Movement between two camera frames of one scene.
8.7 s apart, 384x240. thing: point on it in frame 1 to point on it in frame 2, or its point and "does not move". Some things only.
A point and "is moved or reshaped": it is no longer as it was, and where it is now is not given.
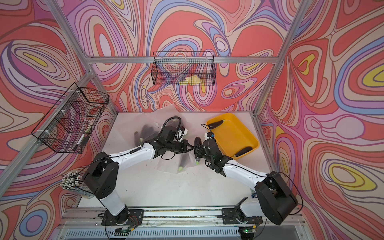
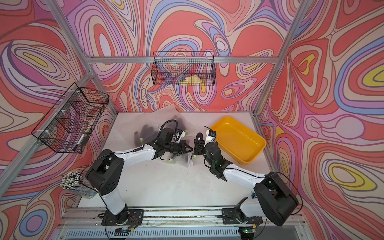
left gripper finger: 184,143 does not move
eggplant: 243,151 is moved or reshaped
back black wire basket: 183,68 does not move
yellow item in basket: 190,80 does not move
